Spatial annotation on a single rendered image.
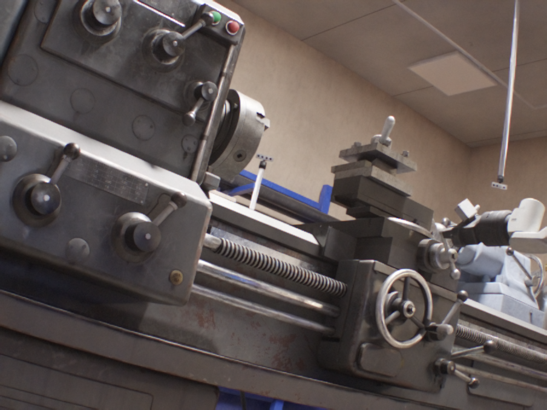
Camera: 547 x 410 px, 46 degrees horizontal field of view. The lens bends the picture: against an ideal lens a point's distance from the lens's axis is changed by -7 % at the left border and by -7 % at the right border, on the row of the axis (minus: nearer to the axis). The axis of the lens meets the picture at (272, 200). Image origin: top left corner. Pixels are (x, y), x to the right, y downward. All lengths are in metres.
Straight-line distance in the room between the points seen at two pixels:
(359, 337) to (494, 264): 1.10
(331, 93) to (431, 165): 1.47
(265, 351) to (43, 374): 0.62
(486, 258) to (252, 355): 1.22
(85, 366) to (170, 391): 0.22
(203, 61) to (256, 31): 4.33
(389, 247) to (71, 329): 0.88
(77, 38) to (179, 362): 0.74
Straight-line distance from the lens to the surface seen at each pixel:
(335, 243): 1.87
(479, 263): 2.69
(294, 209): 5.46
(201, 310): 1.68
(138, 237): 1.34
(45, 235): 1.34
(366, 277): 1.78
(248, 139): 1.90
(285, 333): 1.82
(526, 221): 1.66
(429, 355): 1.96
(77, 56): 1.54
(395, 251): 1.83
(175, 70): 1.64
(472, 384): 2.04
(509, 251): 2.71
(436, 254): 1.87
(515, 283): 2.80
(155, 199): 1.43
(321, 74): 6.34
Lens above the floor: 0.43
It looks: 15 degrees up
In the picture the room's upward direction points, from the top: 14 degrees clockwise
